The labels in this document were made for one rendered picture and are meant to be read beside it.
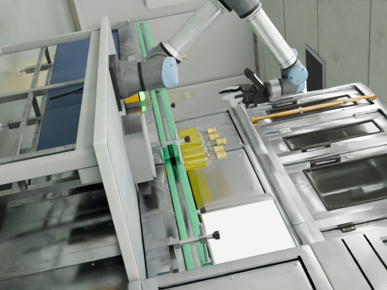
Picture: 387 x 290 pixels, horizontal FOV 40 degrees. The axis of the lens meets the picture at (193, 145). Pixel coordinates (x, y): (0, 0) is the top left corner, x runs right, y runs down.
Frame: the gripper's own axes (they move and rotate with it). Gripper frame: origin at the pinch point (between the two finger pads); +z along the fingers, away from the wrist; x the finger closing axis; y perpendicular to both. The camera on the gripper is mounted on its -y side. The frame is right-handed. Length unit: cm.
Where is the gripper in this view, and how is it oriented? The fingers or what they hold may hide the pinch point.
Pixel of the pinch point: (222, 94)
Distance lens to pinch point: 225.8
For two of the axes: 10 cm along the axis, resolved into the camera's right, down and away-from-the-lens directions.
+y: 1.4, 8.3, 5.3
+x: -1.6, -5.1, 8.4
